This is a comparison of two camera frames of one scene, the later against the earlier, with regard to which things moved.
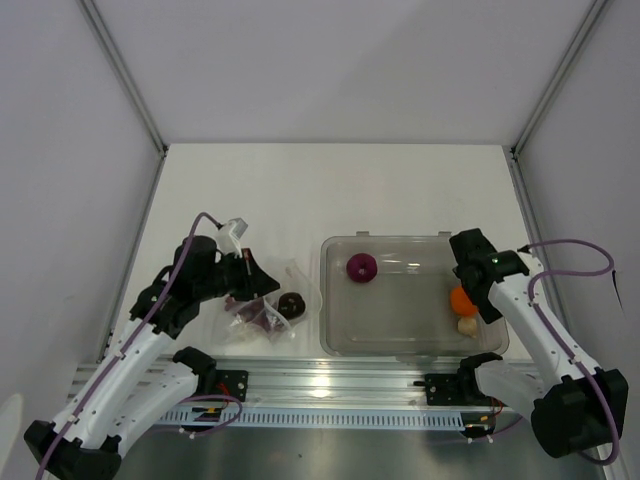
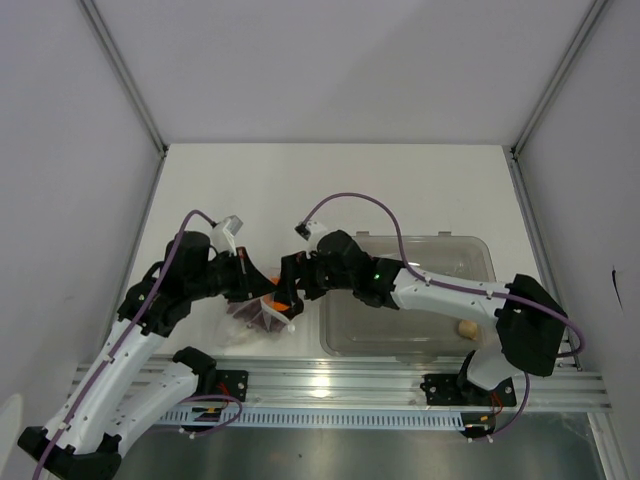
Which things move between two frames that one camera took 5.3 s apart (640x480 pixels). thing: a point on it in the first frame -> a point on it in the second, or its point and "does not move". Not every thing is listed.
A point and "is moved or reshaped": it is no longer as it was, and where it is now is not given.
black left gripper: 255,281 does not move
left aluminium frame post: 126,75 does not move
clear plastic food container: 405,310 does not move
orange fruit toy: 461,303 is moved or reshaped
